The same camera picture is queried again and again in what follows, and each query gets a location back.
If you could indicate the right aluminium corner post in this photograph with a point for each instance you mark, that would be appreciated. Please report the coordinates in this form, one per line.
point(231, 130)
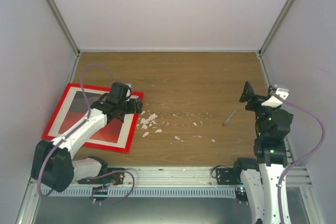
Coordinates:
point(280, 18)

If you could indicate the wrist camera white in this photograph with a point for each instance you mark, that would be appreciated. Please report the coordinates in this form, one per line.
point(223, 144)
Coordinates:
point(276, 95)
point(129, 91)

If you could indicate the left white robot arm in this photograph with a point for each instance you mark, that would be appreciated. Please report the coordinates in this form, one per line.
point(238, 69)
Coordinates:
point(53, 163)

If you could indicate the aluminium corner post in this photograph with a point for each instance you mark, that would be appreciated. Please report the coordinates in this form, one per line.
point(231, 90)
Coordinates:
point(55, 10)
point(280, 18)

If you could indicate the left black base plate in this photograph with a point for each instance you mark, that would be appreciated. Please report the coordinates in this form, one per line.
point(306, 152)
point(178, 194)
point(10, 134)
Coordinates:
point(116, 178)

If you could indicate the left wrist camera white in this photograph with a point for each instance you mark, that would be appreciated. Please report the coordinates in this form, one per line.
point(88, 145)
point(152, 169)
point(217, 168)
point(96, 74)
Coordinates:
point(129, 91)

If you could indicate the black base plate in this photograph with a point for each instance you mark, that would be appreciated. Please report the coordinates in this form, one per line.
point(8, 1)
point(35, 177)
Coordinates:
point(116, 178)
point(225, 175)

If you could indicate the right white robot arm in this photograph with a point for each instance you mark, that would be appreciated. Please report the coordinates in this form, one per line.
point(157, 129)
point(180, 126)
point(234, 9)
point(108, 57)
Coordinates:
point(263, 178)

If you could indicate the aluminium front rail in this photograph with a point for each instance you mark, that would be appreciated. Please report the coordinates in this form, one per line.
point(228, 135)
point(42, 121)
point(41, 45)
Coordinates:
point(143, 176)

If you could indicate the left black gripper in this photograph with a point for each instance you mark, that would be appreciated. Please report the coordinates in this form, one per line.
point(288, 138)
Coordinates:
point(135, 107)

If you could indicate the grey slotted cable duct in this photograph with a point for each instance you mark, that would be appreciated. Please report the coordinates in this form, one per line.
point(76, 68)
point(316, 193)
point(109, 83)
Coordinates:
point(147, 192)

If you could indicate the left aluminium corner post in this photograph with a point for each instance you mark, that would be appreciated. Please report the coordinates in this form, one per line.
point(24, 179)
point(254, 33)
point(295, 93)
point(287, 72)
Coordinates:
point(55, 10)

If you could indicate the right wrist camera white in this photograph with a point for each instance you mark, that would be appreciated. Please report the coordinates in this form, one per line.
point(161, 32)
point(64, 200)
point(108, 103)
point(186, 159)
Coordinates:
point(276, 95)

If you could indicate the white shard pile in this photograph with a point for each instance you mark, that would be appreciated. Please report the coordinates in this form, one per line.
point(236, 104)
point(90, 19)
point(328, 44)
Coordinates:
point(147, 124)

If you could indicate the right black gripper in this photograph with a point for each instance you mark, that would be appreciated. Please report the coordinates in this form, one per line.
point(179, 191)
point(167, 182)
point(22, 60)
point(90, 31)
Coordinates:
point(246, 97)

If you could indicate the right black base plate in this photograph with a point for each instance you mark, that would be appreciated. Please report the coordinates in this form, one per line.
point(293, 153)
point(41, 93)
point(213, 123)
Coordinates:
point(225, 175)

